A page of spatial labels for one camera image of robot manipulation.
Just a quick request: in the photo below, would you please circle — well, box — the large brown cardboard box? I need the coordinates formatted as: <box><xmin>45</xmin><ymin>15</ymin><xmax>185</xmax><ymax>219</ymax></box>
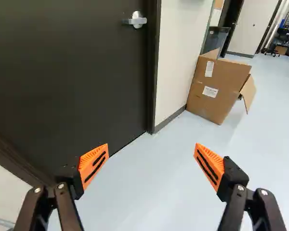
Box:
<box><xmin>185</xmin><ymin>48</ymin><xmax>257</xmax><ymax>126</ymax></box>

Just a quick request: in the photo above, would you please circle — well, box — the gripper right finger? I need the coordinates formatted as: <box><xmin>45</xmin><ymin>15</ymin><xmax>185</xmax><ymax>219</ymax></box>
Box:
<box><xmin>194</xmin><ymin>142</ymin><xmax>288</xmax><ymax>231</ymax></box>

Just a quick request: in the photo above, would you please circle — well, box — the grey glass panel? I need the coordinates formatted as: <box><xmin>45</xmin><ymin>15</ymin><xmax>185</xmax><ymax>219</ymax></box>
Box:
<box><xmin>200</xmin><ymin>26</ymin><xmax>232</xmax><ymax>58</ymax></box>

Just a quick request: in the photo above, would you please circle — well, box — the dark door with silver handle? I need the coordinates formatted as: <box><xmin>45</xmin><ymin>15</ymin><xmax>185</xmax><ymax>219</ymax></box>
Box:
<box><xmin>0</xmin><ymin>0</ymin><xmax>162</xmax><ymax>187</ymax></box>

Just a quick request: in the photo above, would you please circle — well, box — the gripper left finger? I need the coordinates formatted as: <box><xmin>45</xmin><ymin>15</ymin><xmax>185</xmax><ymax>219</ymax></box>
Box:
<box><xmin>13</xmin><ymin>143</ymin><xmax>110</xmax><ymax>231</ymax></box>

